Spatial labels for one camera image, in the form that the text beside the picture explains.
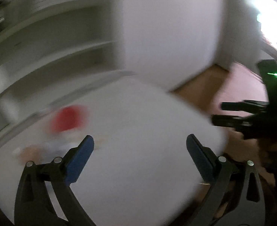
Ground person right hand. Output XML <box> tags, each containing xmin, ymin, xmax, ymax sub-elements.
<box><xmin>224</xmin><ymin>129</ymin><xmax>277</xmax><ymax>185</ymax></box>

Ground white desk hutch shelf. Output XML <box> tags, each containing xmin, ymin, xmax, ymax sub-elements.
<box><xmin>0</xmin><ymin>0</ymin><xmax>124</xmax><ymax>141</ymax></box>

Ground red round wrapper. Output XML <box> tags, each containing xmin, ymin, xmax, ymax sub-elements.
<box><xmin>50</xmin><ymin>105</ymin><xmax>89</xmax><ymax>134</ymax></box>

